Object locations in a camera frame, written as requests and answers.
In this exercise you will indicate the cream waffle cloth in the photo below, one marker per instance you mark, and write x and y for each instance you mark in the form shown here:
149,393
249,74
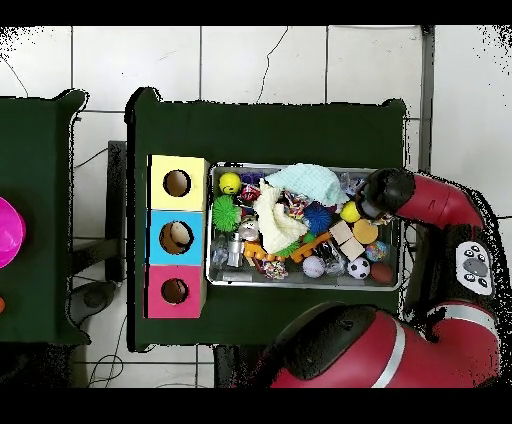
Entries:
274,224

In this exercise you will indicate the mint green waffle cloth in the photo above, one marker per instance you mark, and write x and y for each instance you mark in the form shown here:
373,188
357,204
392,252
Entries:
316,182

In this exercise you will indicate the pink round disc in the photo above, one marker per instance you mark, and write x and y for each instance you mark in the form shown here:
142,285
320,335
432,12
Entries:
8,232

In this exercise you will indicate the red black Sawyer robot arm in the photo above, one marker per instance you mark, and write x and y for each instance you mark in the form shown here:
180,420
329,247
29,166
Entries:
432,200

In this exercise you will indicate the clear shallow mesh bin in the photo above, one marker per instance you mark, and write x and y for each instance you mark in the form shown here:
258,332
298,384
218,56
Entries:
224,276

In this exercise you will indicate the wooden box with three holes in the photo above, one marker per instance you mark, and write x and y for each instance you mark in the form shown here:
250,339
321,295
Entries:
176,232

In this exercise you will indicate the green fuzzy toy with eyes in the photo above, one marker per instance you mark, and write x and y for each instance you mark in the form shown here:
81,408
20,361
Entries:
226,214

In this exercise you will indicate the yellow smiley ball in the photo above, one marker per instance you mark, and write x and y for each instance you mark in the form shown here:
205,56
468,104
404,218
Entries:
230,183

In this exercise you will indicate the blue spiky ball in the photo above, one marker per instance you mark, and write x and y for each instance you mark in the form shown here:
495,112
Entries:
317,218

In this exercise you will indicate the orange toy building block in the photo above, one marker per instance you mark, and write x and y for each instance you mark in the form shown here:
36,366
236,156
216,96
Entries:
308,248

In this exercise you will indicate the small white baseball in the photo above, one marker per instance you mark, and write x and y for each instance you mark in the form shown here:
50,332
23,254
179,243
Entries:
314,266

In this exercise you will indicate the dark green table cloth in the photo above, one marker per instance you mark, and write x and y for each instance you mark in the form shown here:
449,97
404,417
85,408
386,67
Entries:
264,132

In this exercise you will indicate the plain wooden block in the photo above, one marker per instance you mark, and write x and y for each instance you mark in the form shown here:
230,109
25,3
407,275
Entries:
340,233
352,249

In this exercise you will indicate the small black white soccer ball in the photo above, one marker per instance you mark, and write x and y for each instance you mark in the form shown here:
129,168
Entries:
358,268

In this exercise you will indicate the small globe print ball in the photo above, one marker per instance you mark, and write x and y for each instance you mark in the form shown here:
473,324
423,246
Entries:
377,251

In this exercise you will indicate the black stand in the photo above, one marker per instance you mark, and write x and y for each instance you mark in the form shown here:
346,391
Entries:
117,208

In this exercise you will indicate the small brown football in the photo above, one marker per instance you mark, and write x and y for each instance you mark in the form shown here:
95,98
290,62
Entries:
382,273

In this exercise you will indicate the grey vertical pole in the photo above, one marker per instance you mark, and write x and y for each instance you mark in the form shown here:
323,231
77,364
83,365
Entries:
424,104

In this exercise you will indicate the dark green side table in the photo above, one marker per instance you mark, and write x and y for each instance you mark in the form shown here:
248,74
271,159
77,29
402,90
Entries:
48,208

